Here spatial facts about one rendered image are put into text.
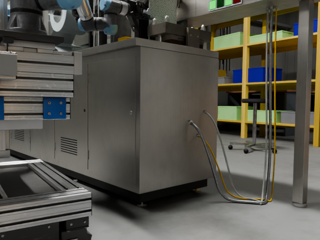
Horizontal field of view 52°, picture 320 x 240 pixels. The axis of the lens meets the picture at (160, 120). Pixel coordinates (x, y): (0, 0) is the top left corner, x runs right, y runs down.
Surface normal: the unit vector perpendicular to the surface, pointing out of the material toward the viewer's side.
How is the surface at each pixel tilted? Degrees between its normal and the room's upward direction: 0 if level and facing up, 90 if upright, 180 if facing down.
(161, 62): 90
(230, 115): 90
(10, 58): 90
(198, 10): 90
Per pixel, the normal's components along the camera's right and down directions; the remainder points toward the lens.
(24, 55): 0.54, 0.05
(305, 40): -0.75, 0.03
